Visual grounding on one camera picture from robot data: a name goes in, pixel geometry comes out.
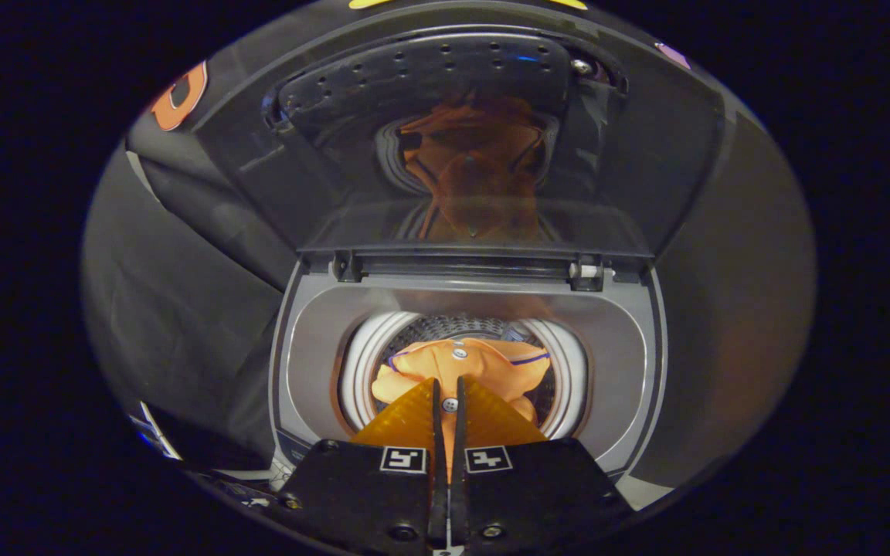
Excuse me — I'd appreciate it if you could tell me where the white and blue object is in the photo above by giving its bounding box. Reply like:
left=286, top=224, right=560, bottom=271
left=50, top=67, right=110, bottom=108
left=129, top=401, right=184, bottom=463

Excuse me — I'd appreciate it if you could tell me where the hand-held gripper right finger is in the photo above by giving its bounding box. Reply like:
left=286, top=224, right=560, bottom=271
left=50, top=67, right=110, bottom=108
left=449, top=375, right=636, bottom=554

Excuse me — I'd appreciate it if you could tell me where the orange polo shirt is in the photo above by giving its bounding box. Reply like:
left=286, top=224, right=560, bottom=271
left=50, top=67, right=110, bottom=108
left=372, top=337, right=559, bottom=473

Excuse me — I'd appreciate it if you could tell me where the dark washing machine lid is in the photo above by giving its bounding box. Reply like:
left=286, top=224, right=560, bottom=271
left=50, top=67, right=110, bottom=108
left=189, top=19, right=729, bottom=293

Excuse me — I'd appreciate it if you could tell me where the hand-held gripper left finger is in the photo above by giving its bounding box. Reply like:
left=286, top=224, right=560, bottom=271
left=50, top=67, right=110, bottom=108
left=275, top=377, right=450, bottom=554

